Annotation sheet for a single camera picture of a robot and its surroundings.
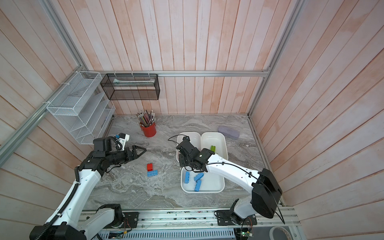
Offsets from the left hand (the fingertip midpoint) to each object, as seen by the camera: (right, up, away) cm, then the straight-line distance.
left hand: (141, 155), depth 76 cm
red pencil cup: (-4, +12, +31) cm, 33 cm away
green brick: (+41, 0, +23) cm, 47 cm away
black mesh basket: (-16, +44, +29) cm, 55 cm away
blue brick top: (+30, -14, +10) cm, 35 cm away
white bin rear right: (+45, +6, +27) cm, 53 cm away
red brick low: (+1, -10, +14) cm, 18 cm away
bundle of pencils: (-5, +21, +24) cm, 32 cm away
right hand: (+21, -2, +6) cm, 22 cm away
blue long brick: (+24, -15, +10) cm, 30 cm away
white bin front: (+37, -18, +9) cm, 43 cm away
